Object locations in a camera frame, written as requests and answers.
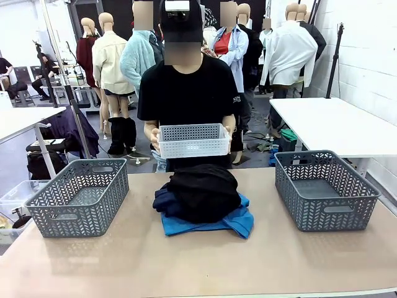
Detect mannequin in teal fleece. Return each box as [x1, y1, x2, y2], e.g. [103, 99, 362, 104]
[119, 1, 165, 97]

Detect white table with round leg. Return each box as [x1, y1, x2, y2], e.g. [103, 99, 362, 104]
[0, 106, 68, 180]

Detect green cloth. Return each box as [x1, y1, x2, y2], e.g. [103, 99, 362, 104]
[280, 128, 299, 143]

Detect person in black t-shirt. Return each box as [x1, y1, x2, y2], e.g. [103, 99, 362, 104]
[137, 0, 246, 172]

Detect mannequin in light blue shirt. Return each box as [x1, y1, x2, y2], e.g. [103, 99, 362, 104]
[212, 1, 250, 94]

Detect mannequin in maroon dress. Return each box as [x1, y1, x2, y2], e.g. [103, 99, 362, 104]
[76, 17, 100, 89]

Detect large white table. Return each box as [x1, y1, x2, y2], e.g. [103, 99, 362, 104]
[269, 97, 397, 179]

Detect grey woven plastic basket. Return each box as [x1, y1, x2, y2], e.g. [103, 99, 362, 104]
[24, 158, 130, 238]
[274, 150, 382, 233]

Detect person's right hand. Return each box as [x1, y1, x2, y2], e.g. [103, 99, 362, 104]
[150, 126, 161, 153]

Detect black tripod stand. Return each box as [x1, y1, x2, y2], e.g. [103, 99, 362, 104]
[325, 22, 346, 99]

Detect mannequin in black coat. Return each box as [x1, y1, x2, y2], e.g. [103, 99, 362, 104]
[297, 3, 328, 63]

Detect person's left hand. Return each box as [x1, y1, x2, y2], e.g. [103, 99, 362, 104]
[223, 125, 236, 153]

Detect black garment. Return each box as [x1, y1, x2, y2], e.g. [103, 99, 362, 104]
[166, 163, 242, 224]

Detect dark purple cloth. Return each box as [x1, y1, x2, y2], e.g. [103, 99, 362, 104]
[40, 105, 100, 159]

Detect light denim trousers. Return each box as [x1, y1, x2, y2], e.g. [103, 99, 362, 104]
[151, 149, 168, 173]

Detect navy garment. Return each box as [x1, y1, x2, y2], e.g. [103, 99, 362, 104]
[152, 183, 181, 219]

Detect black stool with papers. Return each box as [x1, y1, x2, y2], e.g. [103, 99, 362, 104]
[26, 138, 66, 153]

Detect mannequin in white shirt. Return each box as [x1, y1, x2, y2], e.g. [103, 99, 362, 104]
[259, 2, 319, 94]

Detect seated person in black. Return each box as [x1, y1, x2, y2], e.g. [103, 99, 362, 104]
[0, 57, 29, 100]

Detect black stand with clamp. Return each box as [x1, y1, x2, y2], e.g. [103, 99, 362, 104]
[32, 40, 60, 109]

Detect black cap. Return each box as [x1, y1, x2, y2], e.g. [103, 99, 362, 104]
[159, 0, 205, 43]

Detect silver metal pole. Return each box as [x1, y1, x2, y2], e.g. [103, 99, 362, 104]
[40, 0, 92, 159]

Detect white perforated plastic basket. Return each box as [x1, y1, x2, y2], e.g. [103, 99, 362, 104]
[157, 123, 231, 160]

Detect mannequin in black jacket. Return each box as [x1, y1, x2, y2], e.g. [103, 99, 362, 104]
[237, 2, 264, 94]

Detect seated person with dark hair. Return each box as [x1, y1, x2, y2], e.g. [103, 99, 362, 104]
[30, 52, 59, 102]

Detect small mannequin in white top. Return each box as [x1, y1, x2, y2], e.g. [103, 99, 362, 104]
[259, 17, 274, 63]

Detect mannequin in cream jacket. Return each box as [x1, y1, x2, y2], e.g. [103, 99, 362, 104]
[92, 12, 138, 156]

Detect clear plastic storage bin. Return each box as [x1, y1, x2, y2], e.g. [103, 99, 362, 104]
[0, 179, 50, 246]

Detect bright blue garment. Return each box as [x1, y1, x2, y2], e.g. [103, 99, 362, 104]
[160, 192, 254, 240]

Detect black bag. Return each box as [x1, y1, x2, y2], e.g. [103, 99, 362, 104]
[26, 150, 68, 181]

